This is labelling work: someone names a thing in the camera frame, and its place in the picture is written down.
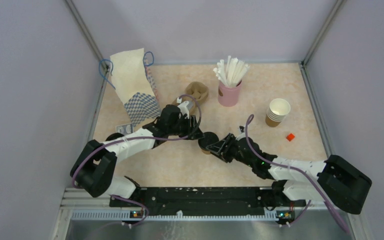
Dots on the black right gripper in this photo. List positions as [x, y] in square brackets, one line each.
[222, 148]

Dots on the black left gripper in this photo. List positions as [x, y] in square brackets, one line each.
[194, 132]

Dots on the black plastic cup lid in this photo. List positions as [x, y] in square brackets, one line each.
[208, 138]

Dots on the single brown paper cup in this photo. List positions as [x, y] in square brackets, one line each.
[206, 152]

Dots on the blue checkered paper bag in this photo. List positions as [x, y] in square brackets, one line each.
[131, 96]

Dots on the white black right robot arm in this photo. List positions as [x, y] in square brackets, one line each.
[341, 182]

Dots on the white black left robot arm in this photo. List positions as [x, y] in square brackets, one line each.
[94, 169]

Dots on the brown pulp cup carrier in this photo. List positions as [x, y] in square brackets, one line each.
[196, 89]

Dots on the pink straw holder cup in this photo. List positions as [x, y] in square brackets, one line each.
[228, 97]

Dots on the small printed card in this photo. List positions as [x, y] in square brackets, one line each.
[125, 129]

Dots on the bundle of white straws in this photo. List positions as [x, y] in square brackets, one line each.
[230, 72]

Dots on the small red cube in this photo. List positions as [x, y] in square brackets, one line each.
[290, 137]

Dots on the stack of brown paper cups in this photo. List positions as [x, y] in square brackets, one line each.
[277, 111]

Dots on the stack of black lids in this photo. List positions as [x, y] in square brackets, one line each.
[114, 136]

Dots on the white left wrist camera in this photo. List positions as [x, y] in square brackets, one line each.
[186, 107]

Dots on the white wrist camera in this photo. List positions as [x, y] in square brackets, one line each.
[241, 132]
[186, 107]

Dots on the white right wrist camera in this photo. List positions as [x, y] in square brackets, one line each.
[241, 132]

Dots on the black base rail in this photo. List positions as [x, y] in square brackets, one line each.
[208, 201]

